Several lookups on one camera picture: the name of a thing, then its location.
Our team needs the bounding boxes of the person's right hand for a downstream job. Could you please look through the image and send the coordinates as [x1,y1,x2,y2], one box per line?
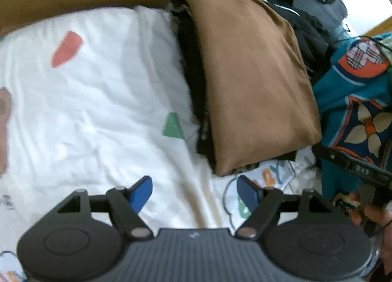
[351,193,392,238]

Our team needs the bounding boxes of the white patterned bed sheet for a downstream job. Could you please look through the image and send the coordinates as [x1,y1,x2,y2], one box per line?
[0,5,239,282]

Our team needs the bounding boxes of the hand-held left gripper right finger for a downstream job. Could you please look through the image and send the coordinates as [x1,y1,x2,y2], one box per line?
[236,175,333,239]

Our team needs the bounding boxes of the white cartoon print garment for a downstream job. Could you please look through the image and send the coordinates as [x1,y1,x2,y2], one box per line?
[214,147,322,230]

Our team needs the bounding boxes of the teal printed garment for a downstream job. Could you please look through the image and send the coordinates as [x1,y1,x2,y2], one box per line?
[312,33,392,218]

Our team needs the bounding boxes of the person's right forearm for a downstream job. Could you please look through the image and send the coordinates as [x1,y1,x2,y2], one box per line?
[378,230,392,267]

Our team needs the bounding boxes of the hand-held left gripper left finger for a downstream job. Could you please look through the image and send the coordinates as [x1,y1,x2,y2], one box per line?
[57,175,154,239]

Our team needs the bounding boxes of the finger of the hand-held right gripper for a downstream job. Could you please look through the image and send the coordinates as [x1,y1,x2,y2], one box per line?
[312,144,353,170]

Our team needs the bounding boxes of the black folded clothes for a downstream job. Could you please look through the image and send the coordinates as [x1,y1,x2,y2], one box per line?
[170,0,297,175]

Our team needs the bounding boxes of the brown printed t-shirt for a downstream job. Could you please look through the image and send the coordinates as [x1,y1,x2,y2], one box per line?
[178,0,322,176]

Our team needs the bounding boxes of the black garment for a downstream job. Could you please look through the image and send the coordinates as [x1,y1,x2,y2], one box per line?
[260,0,333,87]

